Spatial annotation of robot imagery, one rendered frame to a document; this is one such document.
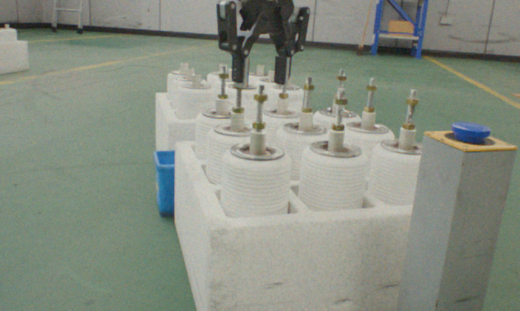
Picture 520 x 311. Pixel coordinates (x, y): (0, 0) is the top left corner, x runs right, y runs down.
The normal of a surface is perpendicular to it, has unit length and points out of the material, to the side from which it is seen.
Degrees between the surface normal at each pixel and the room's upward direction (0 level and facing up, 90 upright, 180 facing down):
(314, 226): 90
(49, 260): 0
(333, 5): 90
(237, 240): 90
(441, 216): 90
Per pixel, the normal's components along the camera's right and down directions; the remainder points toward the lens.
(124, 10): -0.19, 0.25
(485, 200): 0.29, 0.26
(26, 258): 0.06, -0.96
